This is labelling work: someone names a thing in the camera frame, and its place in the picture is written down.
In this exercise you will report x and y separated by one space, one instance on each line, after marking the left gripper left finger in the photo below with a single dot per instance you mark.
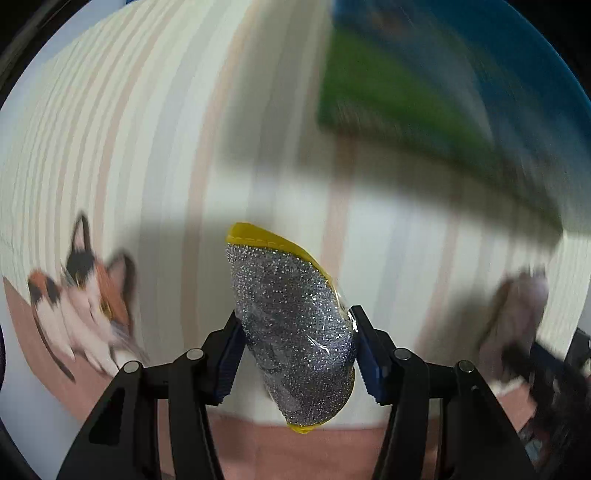
119 438

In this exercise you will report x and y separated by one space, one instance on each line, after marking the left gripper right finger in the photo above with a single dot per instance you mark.
476 439

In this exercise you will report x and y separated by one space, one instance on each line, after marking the lilac cloth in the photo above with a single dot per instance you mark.
516 313

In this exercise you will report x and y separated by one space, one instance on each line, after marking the silver yellow scrub sponge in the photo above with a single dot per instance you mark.
296 326

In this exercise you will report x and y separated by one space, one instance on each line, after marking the striped cat tablecloth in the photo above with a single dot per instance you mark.
168 121

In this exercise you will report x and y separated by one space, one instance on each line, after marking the printed cardboard box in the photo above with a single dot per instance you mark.
469 82

